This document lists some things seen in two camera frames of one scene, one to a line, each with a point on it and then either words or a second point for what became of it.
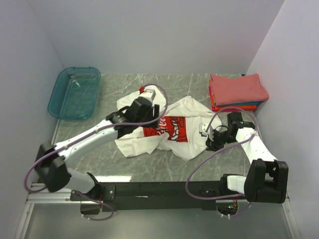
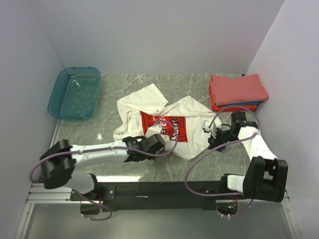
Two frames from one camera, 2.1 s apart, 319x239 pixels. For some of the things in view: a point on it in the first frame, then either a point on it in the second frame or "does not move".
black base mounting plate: [157, 195] does not move
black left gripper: [156, 112] → [151, 157]
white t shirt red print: [178, 133] does not move
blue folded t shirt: [238, 103] does not move
